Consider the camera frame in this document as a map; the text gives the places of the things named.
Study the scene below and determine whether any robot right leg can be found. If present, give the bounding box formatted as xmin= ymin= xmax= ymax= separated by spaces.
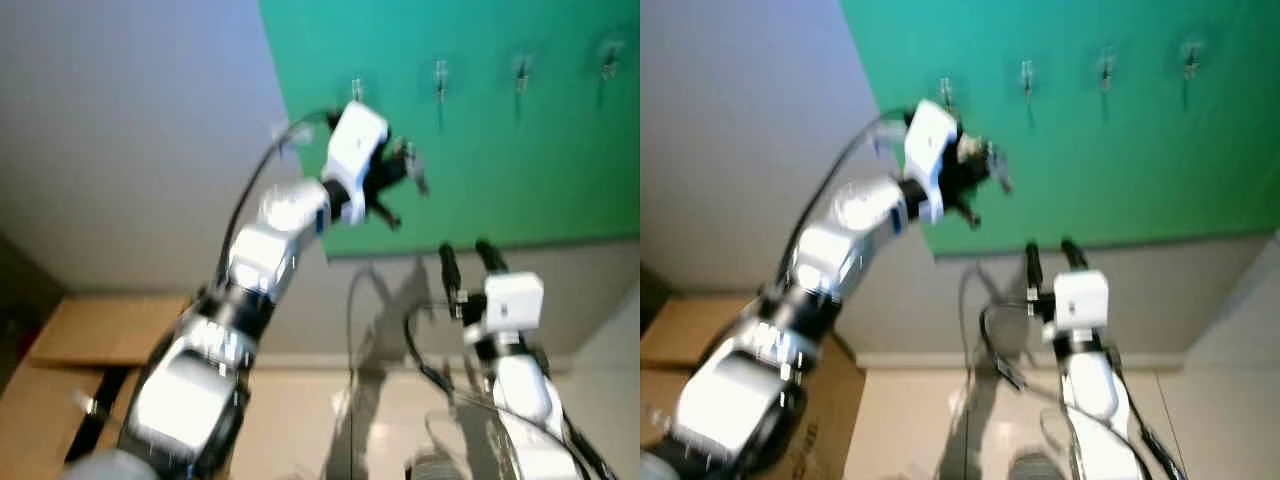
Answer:
xmin=405 ymin=455 xmax=471 ymax=480
xmin=1005 ymin=455 xmax=1066 ymax=480

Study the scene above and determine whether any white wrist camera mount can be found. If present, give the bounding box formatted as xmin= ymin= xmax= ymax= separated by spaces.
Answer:
xmin=1052 ymin=268 xmax=1111 ymax=331
xmin=483 ymin=270 xmax=546 ymax=336
xmin=903 ymin=98 xmax=959 ymax=223
xmin=323 ymin=100 xmax=389 ymax=206

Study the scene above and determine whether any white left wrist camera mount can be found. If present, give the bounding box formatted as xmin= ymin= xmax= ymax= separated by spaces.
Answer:
xmin=903 ymin=98 xmax=959 ymax=223
xmin=323 ymin=100 xmax=389 ymax=206

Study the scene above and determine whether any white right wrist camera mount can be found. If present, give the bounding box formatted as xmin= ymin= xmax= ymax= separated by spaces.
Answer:
xmin=483 ymin=270 xmax=546 ymax=336
xmin=1052 ymin=268 xmax=1111 ymax=331

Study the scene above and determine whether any brown cardboard box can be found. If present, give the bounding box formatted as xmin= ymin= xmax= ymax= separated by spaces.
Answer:
xmin=0 ymin=293 xmax=196 ymax=480
xmin=640 ymin=293 xmax=869 ymax=480

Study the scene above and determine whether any green wall board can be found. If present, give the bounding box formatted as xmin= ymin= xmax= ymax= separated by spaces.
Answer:
xmin=258 ymin=0 xmax=641 ymax=259
xmin=838 ymin=0 xmax=1280 ymax=256

